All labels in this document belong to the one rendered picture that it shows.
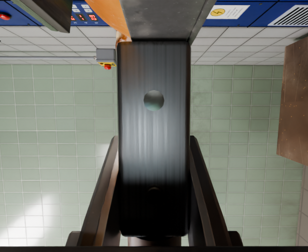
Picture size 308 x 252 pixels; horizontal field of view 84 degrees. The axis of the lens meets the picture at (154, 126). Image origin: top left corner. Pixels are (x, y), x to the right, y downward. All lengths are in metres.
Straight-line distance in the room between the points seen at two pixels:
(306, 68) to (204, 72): 0.66
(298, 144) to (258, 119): 0.64
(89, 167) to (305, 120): 1.36
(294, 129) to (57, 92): 1.48
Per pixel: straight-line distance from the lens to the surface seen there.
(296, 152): 0.97
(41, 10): 0.41
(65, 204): 1.70
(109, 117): 1.36
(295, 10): 0.73
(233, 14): 0.67
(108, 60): 1.03
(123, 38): 0.17
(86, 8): 0.64
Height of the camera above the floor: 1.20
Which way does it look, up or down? level
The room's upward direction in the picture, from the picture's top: 90 degrees counter-clockwise
